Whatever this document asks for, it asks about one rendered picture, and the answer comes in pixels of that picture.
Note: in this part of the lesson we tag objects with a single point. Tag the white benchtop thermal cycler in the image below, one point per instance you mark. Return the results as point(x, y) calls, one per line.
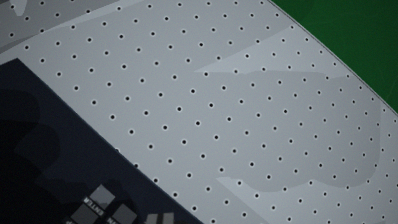
point(54, 169)

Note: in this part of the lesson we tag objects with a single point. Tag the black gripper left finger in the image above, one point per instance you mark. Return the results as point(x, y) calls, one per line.
point(152, 219)

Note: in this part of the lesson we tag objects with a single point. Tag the grey flat base plate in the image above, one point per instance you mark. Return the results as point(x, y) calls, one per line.
point(231, 107)

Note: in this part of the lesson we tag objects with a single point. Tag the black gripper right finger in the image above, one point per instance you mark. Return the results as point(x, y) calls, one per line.
point(168, 218)

